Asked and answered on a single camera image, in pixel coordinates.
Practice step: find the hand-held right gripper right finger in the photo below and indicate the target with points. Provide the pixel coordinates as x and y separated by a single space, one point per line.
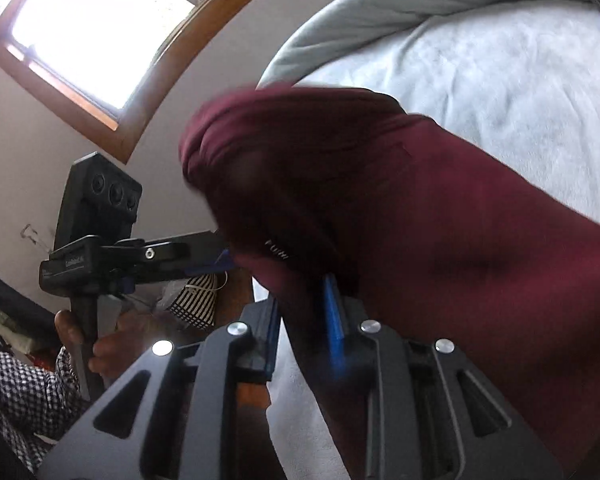
332 325

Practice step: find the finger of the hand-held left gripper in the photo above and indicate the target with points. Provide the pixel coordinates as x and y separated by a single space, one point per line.
170 255

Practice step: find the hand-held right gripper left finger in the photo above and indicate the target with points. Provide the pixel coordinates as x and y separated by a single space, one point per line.
271 345

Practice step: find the maroon pants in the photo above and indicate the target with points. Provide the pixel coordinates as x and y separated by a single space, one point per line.
430 235

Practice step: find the person's left forearm checkered sleeve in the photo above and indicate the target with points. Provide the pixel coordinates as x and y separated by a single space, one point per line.
20 395

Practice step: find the person's left hand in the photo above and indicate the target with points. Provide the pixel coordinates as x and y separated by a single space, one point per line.
115 347

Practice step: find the black white striped cloth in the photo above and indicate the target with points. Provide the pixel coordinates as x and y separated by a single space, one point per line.
196 302

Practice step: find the dark cloth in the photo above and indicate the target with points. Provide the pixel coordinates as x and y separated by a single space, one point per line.
15 300

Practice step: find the wooden framed window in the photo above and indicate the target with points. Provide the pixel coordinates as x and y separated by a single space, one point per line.
105 25

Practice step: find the white fleece bed blanket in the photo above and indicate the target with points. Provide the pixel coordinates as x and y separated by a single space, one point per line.
505 85

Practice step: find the grey duvet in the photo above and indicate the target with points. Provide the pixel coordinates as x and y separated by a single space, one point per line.
380 10

